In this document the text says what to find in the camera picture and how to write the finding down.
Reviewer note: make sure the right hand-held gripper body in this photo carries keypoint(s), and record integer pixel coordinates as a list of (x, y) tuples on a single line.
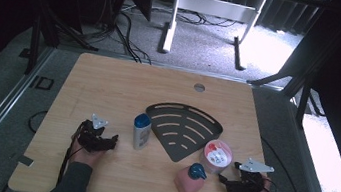
[(249, 181)]

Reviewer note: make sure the white desk frame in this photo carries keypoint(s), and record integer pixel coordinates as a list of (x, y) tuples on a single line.
[(211, 7)]

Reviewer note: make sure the black metal stand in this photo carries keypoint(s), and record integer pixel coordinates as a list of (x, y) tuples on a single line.
[(303, 94), (36, 40)]

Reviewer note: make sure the pink pump bottle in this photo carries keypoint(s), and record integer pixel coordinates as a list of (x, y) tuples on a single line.
[(189, 181)]

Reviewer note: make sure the white bottle with blue cap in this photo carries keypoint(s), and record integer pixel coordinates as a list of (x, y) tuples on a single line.
[(141, 134)]

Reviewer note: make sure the dark curtain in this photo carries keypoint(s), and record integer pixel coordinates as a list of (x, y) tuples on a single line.
[(287, 15)]

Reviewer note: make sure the person's left hand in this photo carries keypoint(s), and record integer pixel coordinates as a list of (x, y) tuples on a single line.
[(84, 156)]

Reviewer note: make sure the black slotted corner shelf rack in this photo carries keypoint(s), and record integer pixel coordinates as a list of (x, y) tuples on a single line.
[(183, 131)]

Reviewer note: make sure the pink round jar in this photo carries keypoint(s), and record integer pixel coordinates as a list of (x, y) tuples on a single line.
[(217, 158)]

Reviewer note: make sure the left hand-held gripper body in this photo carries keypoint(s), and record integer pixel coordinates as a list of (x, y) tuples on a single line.
[(91, 138)]

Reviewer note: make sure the grey tape piece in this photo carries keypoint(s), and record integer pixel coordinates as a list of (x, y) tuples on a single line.
[(23, 159)]

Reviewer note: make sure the grey round table grommet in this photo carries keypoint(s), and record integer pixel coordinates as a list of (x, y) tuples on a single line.
[(199, 87)]

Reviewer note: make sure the black tape rectangle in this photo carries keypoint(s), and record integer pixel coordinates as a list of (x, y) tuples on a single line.
[(42, 82)]

